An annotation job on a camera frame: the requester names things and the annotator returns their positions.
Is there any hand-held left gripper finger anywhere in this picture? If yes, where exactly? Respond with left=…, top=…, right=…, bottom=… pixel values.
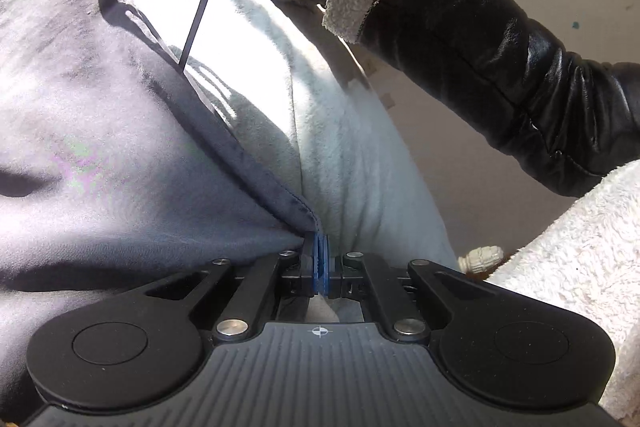
left=320, top=234, right=507, bottom=344
left=129, top=232, right=321, bottom=341

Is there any grey garment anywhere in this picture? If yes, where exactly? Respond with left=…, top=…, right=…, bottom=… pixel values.
left=0, top=0, right=321, bottom=427

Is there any person's right forearm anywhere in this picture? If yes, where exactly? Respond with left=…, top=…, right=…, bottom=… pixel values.
left=307, top=0, right=640, bottom=198

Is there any white fleece blanket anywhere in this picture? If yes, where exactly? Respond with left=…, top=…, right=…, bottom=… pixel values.
left=142, top=0, right=462, bottom=324

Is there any white ribbed toggle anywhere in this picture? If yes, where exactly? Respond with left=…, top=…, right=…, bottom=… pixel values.
left=458, top=245, right=505, bottom=278

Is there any white fluffy cloth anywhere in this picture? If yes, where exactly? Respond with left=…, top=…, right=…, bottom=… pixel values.
left=486, top=158, right=640, bottom=422

